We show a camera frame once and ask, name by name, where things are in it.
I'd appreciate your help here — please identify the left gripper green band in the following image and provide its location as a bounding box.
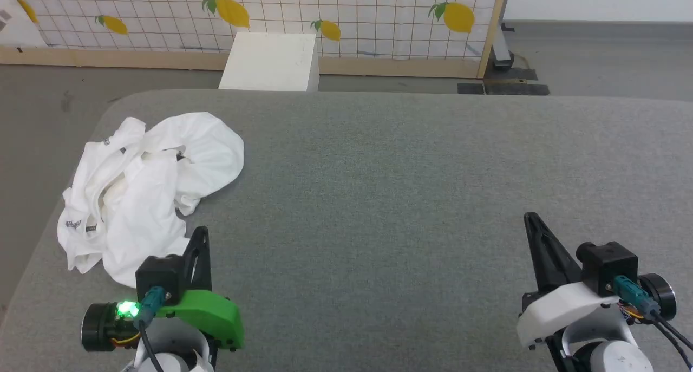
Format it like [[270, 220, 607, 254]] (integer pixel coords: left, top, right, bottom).
[[81, 227, 245, 353]]

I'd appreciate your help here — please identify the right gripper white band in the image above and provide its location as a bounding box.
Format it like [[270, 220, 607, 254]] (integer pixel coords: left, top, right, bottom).
[[515, 212, 678, 350]]

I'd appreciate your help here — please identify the white t-shirt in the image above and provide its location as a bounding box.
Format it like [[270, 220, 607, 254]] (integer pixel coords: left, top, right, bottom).
[[57, 112, 245, 289]]

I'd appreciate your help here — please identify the grey fabric sofa seat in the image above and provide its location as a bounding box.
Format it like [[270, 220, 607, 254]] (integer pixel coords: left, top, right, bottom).
[[0, 88, 693, 372]]

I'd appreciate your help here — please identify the white rectangular box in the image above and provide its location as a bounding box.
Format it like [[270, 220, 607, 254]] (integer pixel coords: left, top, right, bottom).
[[218, 32, 321, 93]]

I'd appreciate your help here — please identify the grey metal stand foot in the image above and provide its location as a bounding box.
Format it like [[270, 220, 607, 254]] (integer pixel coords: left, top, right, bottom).
[[489, 22, 516, 73]]

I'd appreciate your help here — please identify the white lemon print side panel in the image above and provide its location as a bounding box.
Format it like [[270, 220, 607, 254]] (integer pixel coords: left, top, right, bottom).
[[0, 0, 48, 49]]

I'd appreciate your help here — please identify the lemon print grid cloth panel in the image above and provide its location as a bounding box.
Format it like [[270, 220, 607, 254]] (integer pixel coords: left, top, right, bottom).
[[10, 0, 500, 59]]

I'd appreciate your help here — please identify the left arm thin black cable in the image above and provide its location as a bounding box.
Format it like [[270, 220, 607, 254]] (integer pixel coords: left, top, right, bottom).
[[136, 319, 165, 372]]

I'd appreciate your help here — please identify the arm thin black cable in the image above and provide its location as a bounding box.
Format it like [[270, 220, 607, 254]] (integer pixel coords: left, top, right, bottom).
[[136, 319, 165, 372], [650, 318, 693, 368]]

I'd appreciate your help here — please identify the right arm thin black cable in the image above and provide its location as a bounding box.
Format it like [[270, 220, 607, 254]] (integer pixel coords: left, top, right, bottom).
[[650, 318, 693, 368]]

